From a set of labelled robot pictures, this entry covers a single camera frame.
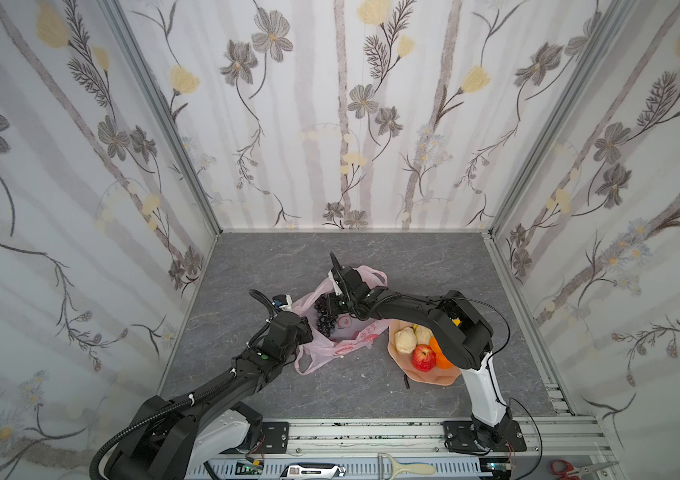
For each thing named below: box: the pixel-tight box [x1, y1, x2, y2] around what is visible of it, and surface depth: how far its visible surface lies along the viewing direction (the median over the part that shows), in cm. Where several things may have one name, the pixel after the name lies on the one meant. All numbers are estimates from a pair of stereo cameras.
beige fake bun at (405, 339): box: [394, 326, 417, 354], surface depth 85 cm
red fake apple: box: [411, 344, 437, 372], surface depth 83 cm
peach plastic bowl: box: [387, 320, 462, 385], surface depth 84 cm
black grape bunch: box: [314, 294, 338, 338], surface depth 93 cm
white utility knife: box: [280, 462, 347, 480], surface depth 70 cm
